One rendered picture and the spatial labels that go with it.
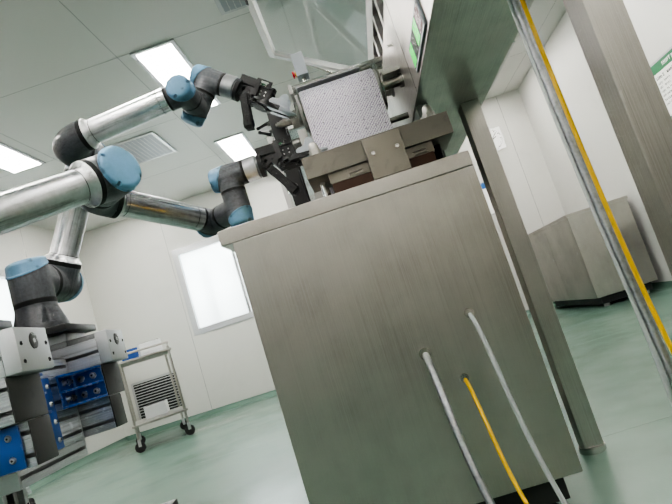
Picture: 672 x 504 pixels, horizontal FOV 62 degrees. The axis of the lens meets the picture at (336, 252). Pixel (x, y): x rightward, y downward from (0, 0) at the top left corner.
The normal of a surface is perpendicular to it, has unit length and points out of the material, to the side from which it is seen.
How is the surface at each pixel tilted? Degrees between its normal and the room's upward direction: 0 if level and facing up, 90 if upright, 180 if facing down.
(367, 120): 90
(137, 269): 90
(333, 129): 90
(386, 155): 90
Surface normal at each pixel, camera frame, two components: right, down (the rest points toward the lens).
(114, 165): 0.77, -0.36
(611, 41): -0.07, -0.11
